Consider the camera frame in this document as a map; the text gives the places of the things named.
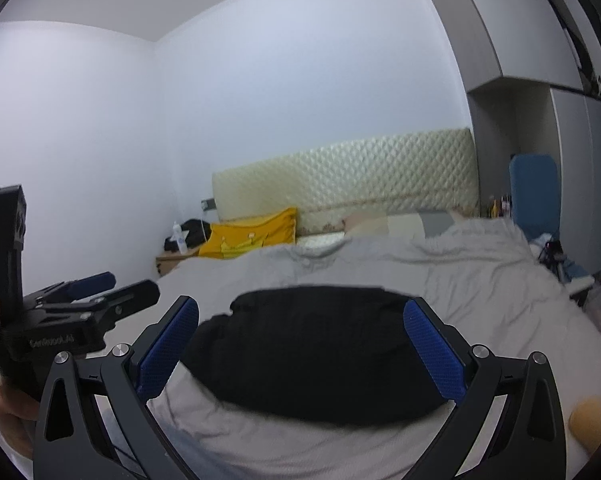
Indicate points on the black bag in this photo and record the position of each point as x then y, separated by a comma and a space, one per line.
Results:
196, 230

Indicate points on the black garment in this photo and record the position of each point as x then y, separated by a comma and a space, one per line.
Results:
305, 350

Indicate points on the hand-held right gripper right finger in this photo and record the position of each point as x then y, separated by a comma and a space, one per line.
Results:
435, 350

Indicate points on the cream quilted headboard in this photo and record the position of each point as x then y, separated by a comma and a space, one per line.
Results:
380, 175

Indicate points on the cluster of small bottles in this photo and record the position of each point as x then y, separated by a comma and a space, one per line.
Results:
499, 206

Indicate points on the black tripod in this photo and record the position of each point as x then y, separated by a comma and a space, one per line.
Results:
553, 256

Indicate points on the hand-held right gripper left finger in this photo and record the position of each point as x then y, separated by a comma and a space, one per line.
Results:
170, 345

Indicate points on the clear plastic bottle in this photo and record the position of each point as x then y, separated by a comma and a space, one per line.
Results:
180, 240

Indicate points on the grey wardrobe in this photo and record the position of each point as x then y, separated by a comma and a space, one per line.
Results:
570, 160

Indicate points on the white pillow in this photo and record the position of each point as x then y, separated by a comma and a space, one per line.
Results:
320, 241

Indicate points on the yellow pillow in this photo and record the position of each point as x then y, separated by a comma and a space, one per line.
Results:
250, 235

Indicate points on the bed with grey sheet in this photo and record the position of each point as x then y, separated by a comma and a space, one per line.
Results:
430, 270

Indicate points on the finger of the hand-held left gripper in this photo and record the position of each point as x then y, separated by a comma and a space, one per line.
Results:
93, 282
130, 297

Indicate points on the person's left hand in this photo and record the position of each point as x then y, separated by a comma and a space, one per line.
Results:
13, 417

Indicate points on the wooden nightstand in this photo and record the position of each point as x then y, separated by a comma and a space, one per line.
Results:
173, 262

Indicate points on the blue chair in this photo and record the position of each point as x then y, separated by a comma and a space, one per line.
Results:
535, 190

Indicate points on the dark wall socket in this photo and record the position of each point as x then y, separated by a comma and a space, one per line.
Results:
208, 204

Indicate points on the orange sponge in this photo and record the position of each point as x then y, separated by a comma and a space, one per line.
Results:
590, 420

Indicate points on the grey patterned pillow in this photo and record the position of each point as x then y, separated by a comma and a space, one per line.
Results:
405, 222

